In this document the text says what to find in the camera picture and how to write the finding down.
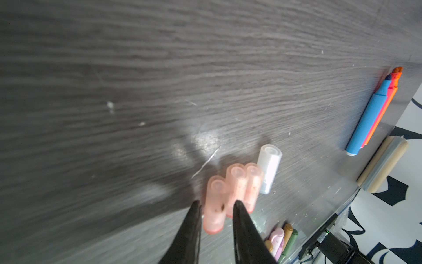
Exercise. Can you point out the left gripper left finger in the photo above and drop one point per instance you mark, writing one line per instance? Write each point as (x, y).
(185, 248)

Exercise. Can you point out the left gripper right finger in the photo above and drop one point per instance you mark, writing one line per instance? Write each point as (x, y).
(249, 248)

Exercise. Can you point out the green marker pen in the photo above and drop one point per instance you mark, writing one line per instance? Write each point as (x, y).
(289, 246)

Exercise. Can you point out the brown marker pen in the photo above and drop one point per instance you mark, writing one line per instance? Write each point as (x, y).
(288, 229)

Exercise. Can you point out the clear purple pen cap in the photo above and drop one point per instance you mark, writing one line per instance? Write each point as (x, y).
(215, 205)

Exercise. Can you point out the clear red pen cap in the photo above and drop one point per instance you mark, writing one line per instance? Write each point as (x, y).
(255, 177)

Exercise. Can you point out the clear blue pen cap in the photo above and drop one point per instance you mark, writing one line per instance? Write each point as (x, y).
(269, 160)

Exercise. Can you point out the blue marker pen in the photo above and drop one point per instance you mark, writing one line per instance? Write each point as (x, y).
(368, 117)

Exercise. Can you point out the orange marker pen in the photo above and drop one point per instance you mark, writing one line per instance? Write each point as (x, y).
(394, 85)

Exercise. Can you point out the gold tan marker pen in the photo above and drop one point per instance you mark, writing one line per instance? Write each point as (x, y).
(269, 245)

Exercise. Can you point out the light pink marker pen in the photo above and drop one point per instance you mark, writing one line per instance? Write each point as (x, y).
(277, 240)

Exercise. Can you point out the beige whiteboard eraser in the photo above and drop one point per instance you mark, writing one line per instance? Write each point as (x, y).
(382, 163)

